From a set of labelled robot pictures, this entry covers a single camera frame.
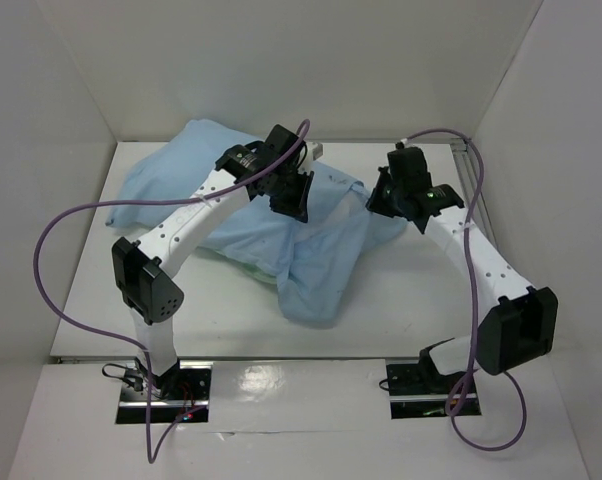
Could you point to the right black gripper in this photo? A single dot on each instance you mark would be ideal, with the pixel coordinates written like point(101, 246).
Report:
point(381, 198)

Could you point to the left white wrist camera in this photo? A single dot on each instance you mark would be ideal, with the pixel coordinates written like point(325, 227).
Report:
point(314, 151)

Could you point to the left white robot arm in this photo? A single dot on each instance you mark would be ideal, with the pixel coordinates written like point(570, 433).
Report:
point(145, 269)

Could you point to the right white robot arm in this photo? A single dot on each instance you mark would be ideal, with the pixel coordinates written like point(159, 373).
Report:
point(514, 322)

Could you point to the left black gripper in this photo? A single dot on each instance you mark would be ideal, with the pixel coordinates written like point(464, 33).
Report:
point(297, 208)

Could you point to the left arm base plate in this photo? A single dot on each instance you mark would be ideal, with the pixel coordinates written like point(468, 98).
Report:
point(185, 397)

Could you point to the light blue pillowcase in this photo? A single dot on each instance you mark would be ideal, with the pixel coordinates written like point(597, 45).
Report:
point(310, 265)

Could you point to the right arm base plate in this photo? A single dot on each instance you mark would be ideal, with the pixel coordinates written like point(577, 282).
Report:
point(416, 389)

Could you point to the white pillow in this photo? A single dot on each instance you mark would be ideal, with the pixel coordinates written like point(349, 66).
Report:
point(349, 206)

